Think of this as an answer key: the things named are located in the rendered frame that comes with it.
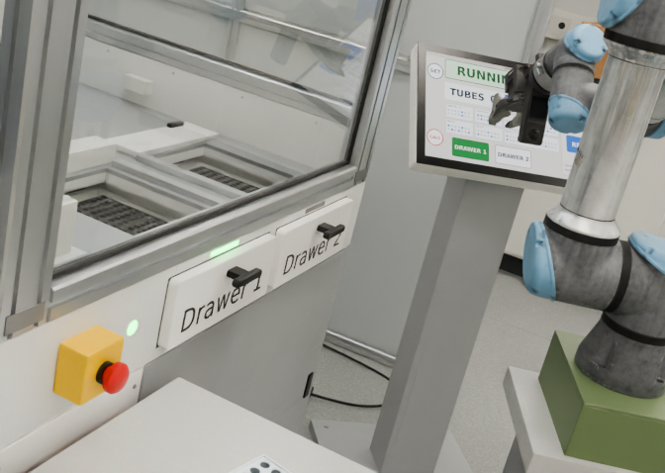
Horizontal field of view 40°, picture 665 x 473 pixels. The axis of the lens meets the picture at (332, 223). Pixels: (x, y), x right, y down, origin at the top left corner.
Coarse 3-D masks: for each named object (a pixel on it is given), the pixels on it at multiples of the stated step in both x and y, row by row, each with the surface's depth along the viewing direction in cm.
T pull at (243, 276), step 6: (228, 270) 138; (234, 270) 138; (240, 270) 139; (246, 270) 139; (252, 270) 140; (258, 270) 140; (228, 276) 138; (234, 276) 138; (240, 276) 137; (246, 276) 137; (252, 276) 139; (258, 276) 141; (234, 282) 135; (240, 282) 135; (246, 282) 137
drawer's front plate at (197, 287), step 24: (264, 240) 148; (216, 264) 135; (240, 264) 142; (264, 264) 150; (168, 288) 127; (192, 288) 130; (216, 288) 137; (240, 288) 145; (264, 288) 154; (168, 312) 128; (192, 312) 133; (216, 312) 140; (168, 336) 129
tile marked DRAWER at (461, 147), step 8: (456, 144) 208; (464, 144) 209; (472, 144) 210; (480, 144) 210; (488, 144) 211; (456, 152) 208; (464, 152) 208; (472, 152) 209; (480, 152) 210; (488, 152) 210; (488, 160) 210
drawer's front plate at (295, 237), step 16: (336, 208) 172; (288, 224) 158; (304, 224) 160; (320, 224) 167; (336, 224) 175; (288, 240) 156; (304, 240) 163; (320, 240) 170; (320, 256) 173; (272, 272) 156; (288, 272) 161; (272, 288) 158
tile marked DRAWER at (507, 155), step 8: (496, 144) 212; (496, 152) 211; (504, 152) 212; (512, 152) 212; (520, 152) 213; (528, 152) 214; (496, 160) 210; (504, 160) 211; (512, 160) 212; (520, 160) 212; (528, 160) 213; (528, 168) 212
